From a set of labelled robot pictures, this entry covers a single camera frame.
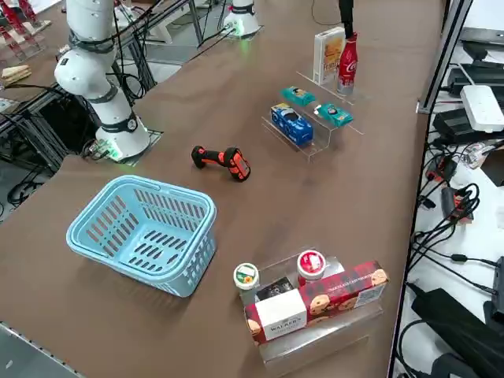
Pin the small black box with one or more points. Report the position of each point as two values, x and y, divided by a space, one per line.
275 289

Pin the white cracker box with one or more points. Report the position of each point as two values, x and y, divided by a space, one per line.
327 55

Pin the orange black barcode scanner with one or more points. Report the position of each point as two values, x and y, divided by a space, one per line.
232 161

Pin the blue Oreo cookie box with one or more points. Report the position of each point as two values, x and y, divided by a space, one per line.
293 124

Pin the aluminium frame post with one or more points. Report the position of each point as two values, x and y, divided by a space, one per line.
445 51

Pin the black bag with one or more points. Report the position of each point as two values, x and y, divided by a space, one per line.
464 327

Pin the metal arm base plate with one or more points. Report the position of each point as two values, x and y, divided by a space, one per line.
134 160

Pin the tan folded cloth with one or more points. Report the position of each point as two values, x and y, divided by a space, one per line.
15 75

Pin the light blue shopping basket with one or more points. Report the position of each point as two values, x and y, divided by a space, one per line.
157 244

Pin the white power strip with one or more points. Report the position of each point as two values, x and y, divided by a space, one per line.
484 108

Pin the red Walkers cookie box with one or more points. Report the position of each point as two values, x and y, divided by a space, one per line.
334 299

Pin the teal cartoon snack packet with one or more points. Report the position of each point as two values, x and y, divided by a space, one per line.
334 114
298 95

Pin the black power brick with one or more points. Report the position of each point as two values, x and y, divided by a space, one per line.
453 126

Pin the clear acrylic stepped shelf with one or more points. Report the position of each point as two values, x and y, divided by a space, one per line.
319 151
315 342

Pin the white jar green lid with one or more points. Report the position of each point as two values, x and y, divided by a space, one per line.
246 275

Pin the orange black plug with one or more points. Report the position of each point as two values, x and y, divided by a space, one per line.
456 202

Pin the red Coca-Cola bottle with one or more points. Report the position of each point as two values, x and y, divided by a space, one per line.
347 67

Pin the red jar with lid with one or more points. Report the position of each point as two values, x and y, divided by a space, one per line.
311 265

